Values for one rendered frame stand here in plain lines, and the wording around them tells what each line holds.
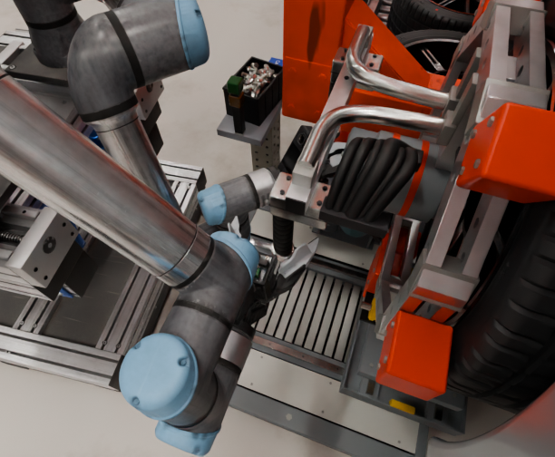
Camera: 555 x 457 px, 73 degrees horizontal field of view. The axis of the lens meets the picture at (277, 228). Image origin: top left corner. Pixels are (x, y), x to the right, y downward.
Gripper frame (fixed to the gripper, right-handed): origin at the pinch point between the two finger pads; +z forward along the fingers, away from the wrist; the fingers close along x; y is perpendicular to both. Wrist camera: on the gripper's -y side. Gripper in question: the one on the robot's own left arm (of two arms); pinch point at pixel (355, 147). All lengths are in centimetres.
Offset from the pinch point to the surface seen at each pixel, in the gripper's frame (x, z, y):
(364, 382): 37, -7, 62
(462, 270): 37.0, -12.2, -19.2
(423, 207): 22.3, -2.0, -7.3
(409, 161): 24.1, -12.5, -25.2
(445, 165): 19.9, 1.7, -13.6
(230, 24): -190, 36, 79
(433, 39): -60, 79, 29
